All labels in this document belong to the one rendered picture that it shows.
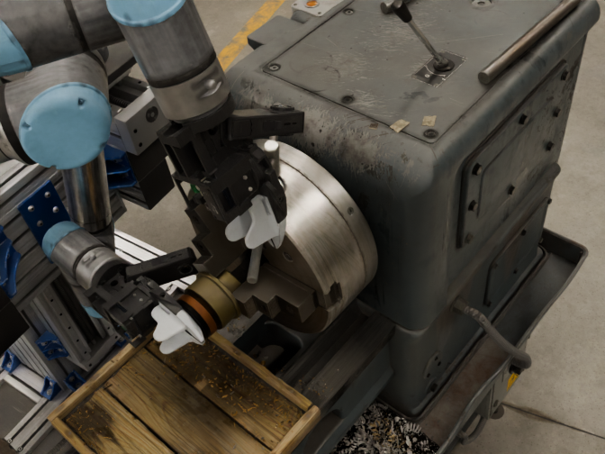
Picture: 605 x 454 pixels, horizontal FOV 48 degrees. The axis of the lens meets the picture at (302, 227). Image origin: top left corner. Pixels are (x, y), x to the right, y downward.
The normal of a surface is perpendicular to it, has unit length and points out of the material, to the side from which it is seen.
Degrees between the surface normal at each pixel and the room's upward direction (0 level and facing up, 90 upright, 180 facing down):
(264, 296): 5
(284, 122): 75
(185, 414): 0
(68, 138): 89
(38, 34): 70
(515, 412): 0
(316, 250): 54
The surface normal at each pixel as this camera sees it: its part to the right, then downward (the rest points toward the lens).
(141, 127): 0.83, 0.35
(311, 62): -0.11, -0.67
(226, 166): -0.32, -0.75
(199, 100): 0.32, 0.49
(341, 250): 0.62, 0.08
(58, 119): 0.36, 0.66
